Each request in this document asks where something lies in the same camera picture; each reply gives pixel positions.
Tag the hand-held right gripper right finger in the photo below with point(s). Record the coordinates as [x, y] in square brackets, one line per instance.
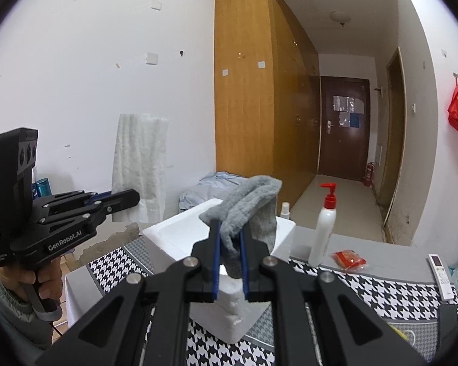
[244, 263]

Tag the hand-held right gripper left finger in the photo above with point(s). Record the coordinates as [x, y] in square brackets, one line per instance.
[215, 259]

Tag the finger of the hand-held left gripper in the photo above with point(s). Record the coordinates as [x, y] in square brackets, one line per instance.
[76, 197]
[122, 200]

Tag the white foam box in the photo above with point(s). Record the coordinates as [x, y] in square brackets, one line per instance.
[175, 236]

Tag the white fleece cloth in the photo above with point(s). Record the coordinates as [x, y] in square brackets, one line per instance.
[141, 152]

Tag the grey sock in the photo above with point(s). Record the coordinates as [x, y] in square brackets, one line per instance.
[252, 198]

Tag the person's left forearm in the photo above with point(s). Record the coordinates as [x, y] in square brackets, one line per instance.
[7, 312]

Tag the person's left hand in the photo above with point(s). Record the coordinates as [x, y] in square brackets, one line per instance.
[53, 278]

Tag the teal bottle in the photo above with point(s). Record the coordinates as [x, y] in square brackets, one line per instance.
[44, 187]

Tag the small clear spray bottle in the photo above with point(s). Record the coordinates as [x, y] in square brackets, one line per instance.
[284, 211]

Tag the light blue bedding pile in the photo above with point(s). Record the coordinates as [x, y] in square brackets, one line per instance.
[210, 186]

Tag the white pump bottle red cap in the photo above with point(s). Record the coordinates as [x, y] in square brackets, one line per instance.
[324, 228]

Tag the red snack packet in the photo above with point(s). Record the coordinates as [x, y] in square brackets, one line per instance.
[347, 260]

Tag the houndstooth table cloth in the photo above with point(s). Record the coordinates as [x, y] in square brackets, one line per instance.
[385, 297]

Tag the red fire extinguisher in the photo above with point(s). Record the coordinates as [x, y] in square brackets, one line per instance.
[369, 175]

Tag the dark brown door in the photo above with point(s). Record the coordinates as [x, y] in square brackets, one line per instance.
[343, 141]

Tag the wooden wardrobe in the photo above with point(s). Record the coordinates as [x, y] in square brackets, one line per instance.
[248, 84]

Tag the yellow sponge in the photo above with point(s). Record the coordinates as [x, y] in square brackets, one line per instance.
[404, 334]

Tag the white remote control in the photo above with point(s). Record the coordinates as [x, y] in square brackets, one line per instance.
[441, 274]

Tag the wooden side door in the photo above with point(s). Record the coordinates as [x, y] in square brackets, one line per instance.
[395, 133]

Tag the ceiling lamp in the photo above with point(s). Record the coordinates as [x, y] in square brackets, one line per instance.
[340, 16]

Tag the white wall switch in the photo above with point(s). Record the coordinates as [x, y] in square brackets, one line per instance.
[156, 5]
[152, 58]

